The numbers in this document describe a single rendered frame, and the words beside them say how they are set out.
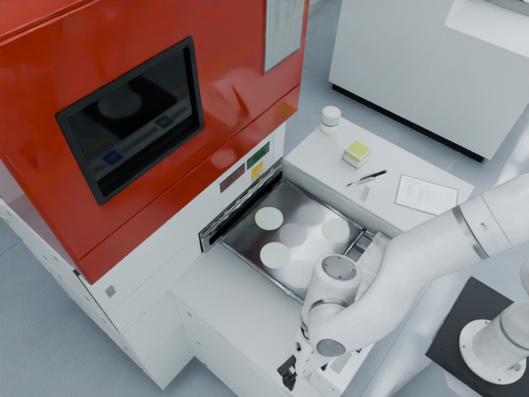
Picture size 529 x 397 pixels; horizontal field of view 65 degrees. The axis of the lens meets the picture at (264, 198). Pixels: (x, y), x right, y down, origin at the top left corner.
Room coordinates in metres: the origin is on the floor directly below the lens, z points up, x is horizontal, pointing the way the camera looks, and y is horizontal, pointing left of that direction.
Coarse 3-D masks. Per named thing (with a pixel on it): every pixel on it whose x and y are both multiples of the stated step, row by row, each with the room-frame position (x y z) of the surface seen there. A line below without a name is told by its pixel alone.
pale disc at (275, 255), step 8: (264, 248) 0.71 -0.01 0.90; (272, 248) 0.72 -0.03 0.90; (280, 248) 0.72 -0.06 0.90; (264, 256) 0.68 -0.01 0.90; (272, 256) 0.68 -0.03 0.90; (280, 256) 0.69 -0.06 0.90; (288, 256) 0.69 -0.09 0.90; (264, 264) 0.65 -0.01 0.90; (272, 264) 0.66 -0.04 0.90; (280, 264) 0.66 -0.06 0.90
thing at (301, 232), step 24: (288, 192) 0.96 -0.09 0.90; (288, 216) 0.85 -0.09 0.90; (312, 216) 0.86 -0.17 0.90; (336, 216) 0.86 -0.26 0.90; (240, 240) 0.74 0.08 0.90; (264, 240) 0.75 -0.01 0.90; (288, 240) 0.75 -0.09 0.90; (312, 240) 0.75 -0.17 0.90; (288, 264) 0.66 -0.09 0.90; (312, 264) 0.66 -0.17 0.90; (288, 288) 0.57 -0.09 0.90
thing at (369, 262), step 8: (368, 248) 0.74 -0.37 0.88; (376, 248) 0.74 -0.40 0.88; (368, 256) 0.71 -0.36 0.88; (376, 256) 0.71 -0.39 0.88; (360, 264) 0.68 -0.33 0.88; (368, 264) 0.68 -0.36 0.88; (376, 264) 0.68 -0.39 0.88; (368, 272) 0.65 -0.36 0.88; (376, 272) 0.65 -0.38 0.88; (368, 280) 0.62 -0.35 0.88; (360, 288) 0.59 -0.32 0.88
